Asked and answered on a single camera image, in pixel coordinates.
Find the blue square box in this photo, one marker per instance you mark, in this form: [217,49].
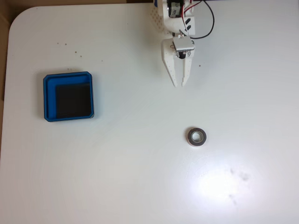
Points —
[50,98]

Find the red tape roll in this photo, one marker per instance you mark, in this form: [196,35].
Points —
[204,138]

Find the white perforated plate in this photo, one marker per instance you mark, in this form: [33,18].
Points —
[156,18]

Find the white square camera board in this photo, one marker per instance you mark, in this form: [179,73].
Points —
[183,44]

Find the blue clip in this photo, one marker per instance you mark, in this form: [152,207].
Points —
[155,2]

